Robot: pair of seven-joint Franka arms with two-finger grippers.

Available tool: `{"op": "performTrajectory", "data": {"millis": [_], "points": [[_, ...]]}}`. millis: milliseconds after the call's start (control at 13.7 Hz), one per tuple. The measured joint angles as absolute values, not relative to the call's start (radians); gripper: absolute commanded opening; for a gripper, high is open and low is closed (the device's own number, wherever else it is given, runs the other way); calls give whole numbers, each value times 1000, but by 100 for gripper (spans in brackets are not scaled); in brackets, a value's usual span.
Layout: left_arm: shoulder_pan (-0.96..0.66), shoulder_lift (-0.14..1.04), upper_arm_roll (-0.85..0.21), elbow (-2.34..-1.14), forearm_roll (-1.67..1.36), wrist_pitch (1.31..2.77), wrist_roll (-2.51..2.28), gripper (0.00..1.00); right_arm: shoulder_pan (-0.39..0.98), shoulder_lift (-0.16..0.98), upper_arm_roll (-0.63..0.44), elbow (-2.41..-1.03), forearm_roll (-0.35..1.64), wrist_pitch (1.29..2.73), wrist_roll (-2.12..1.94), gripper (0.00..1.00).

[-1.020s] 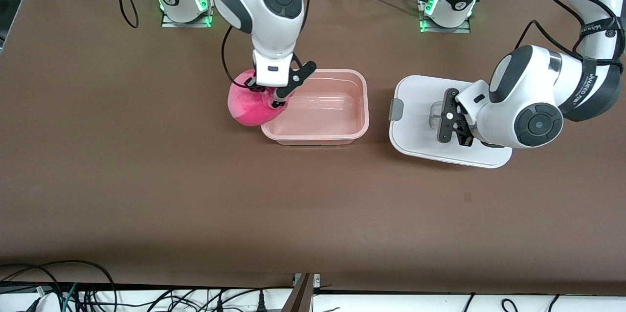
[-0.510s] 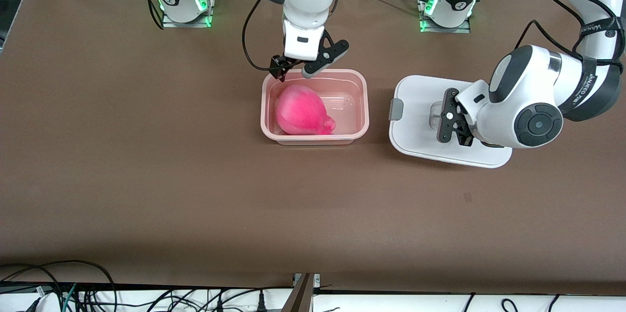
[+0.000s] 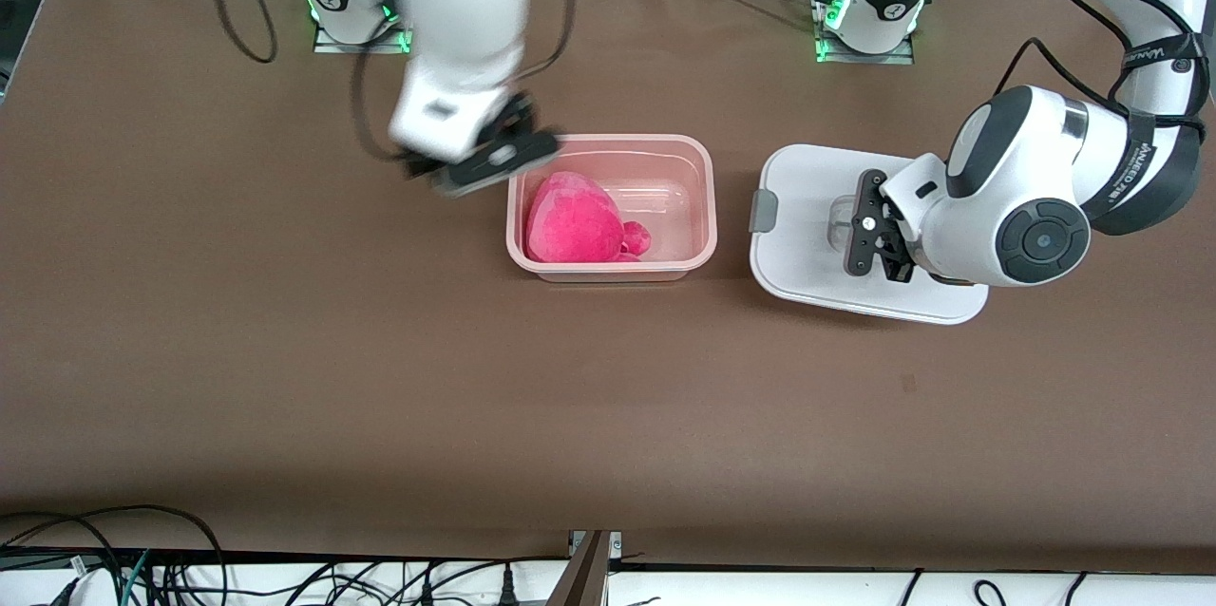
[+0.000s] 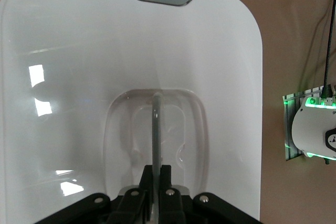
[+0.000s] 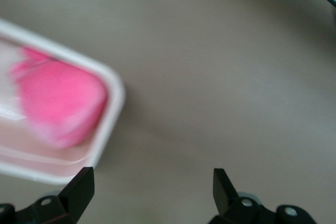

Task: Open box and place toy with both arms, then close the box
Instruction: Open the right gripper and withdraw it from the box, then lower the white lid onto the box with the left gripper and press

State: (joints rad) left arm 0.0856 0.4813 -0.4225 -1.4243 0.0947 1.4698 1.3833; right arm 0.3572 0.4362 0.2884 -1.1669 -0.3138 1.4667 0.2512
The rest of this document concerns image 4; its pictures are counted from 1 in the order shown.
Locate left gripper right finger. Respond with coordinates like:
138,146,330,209
159,165,186,224

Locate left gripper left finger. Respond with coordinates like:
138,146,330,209
106,165,154,224

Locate grey lid handle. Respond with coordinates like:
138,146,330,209
151,92,165,224

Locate white plastic box lid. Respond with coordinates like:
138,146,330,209
0,0,264,224

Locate black braided cable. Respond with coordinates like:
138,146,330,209
322,0,336,99

